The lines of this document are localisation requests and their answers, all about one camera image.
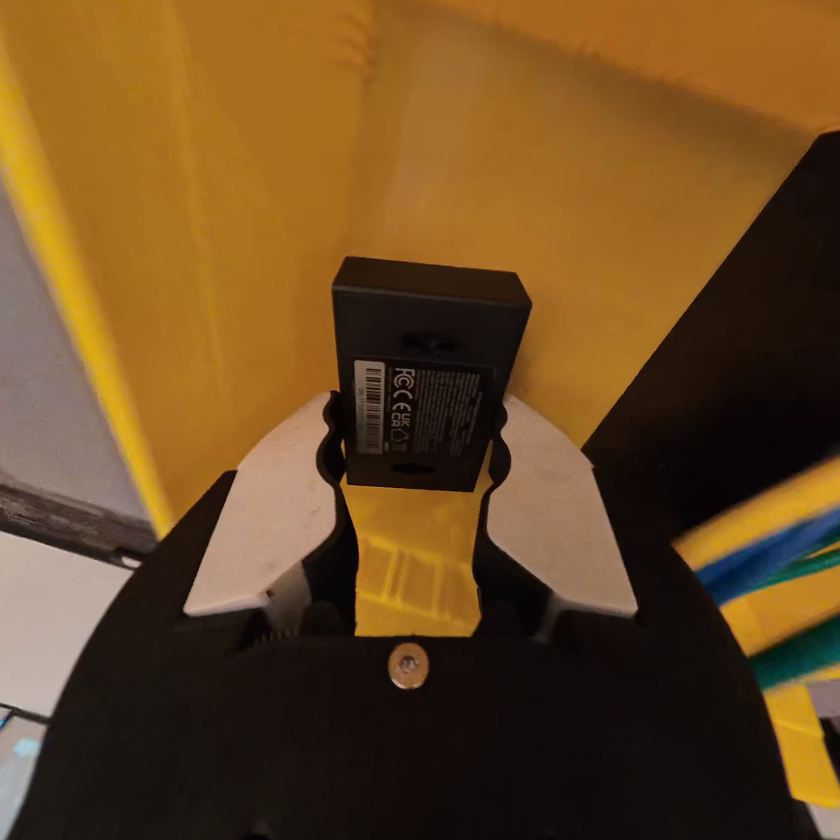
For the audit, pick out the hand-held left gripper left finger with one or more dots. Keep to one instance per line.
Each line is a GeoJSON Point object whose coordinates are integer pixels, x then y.
{"type": "Point", "coordinates": [275, 512]}

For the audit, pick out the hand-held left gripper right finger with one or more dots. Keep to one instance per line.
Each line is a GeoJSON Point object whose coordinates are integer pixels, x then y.
{"type": "Point", "coordinates": [558, 518]}

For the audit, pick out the black network switch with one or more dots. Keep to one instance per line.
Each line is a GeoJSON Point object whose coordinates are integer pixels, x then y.
{"type": "Point", "coordinates": [426, 315]}

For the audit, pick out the yellow plastic bin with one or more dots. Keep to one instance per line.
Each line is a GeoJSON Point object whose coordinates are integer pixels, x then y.
{"type": "Point", "coordinates": [262, 197]}

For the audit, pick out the large black box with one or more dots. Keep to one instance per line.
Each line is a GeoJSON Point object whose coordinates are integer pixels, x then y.
{"type": "Point", "coordinates": [735, 361]}

